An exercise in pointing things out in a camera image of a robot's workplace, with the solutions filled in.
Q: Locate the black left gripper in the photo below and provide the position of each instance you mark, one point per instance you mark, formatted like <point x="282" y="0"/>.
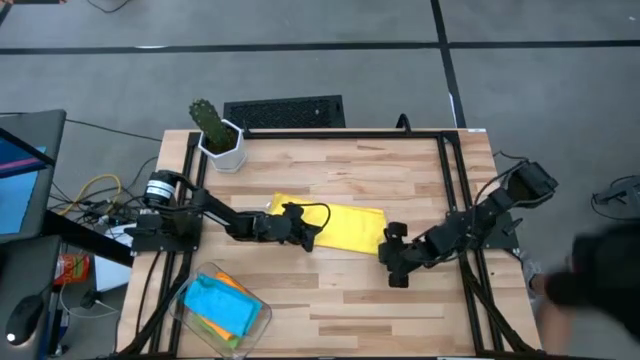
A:
<point x="282" y="226"/>

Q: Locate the white hexagonal plant pot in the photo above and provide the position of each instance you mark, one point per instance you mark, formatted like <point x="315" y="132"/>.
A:
<point x="227" y="159"/>

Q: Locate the blue microfiber towel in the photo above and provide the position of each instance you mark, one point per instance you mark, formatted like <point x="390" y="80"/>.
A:
<point x="222" y="302"/>

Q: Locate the white box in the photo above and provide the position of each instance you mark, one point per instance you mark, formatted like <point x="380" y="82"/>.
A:
<point x="112" y="275"/>

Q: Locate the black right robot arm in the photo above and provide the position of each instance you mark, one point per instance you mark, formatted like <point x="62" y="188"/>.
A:
<point x="480" y="220"/>

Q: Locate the dark monitor with blue screen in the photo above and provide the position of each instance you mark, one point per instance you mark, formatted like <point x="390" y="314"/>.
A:
<point x="20" y="200"/>

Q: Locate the person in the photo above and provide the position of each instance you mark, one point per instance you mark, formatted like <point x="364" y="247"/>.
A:
<point x="605" y="270"/>

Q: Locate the black computer mouse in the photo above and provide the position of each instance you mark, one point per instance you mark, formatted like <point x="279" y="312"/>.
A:
<point x="22" y="320"/>

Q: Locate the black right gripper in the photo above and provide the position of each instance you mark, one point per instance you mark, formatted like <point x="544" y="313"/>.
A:
<point x="397" y="255"/>

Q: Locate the clear plastic bin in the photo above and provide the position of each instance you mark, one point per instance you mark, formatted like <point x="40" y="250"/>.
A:
<point x="260" y="320"/>

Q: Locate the black clamp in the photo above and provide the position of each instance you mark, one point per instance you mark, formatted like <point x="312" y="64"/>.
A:
<point x="403" y="122"/>

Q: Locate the green cactus plant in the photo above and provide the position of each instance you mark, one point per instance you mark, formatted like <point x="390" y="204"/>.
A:
<point x="210" y="122"/>

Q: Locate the orange microfiber towel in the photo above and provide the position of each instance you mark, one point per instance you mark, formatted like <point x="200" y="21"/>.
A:
<point x="220" y="327"/>

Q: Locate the yellow microfiber towel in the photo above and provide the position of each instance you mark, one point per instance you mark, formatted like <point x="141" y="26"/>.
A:
<point x="350" y="227"/>

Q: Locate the black aluminium table frame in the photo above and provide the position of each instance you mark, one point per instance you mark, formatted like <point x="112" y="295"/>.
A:
<point x="482" y="325"/>

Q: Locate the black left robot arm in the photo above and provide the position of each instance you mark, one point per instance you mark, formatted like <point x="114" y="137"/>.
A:
<point x="220" y="212"/>

